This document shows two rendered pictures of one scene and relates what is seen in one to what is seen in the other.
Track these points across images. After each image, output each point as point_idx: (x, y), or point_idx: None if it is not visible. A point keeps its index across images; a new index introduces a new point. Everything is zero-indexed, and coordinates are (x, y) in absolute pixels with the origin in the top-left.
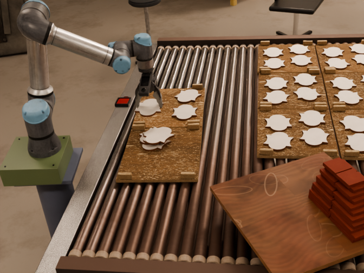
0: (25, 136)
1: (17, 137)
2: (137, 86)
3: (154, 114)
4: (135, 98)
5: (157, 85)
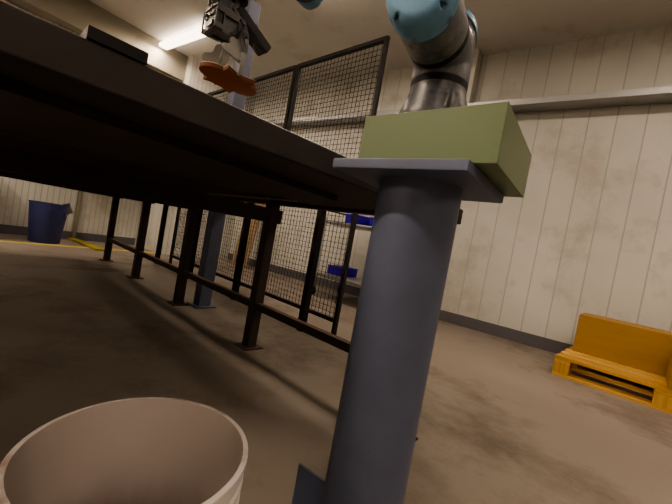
0: (478, 105)
1: (504, 103)
2: (247, 30)
3: (239, 93)
4: (246, 53)
5: (204, 34)
